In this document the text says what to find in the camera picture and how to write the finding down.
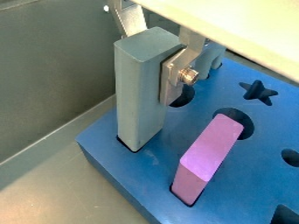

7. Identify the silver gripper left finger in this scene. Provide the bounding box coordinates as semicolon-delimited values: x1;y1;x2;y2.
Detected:
107;0;147;38

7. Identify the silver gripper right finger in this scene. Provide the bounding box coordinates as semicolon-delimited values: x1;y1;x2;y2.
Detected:
161;26;206;106

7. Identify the light blue rectangular block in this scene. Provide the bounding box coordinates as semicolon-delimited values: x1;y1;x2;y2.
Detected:
115;27;182;151

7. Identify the blue shape sorter board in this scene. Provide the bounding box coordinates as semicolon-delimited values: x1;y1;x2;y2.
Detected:
77;59;299;224

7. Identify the light blue double-round block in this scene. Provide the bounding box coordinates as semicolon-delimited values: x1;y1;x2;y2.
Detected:
193;43;226;80

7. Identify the purple rectangular block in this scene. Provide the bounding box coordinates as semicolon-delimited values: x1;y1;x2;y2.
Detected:
171;114;245;206

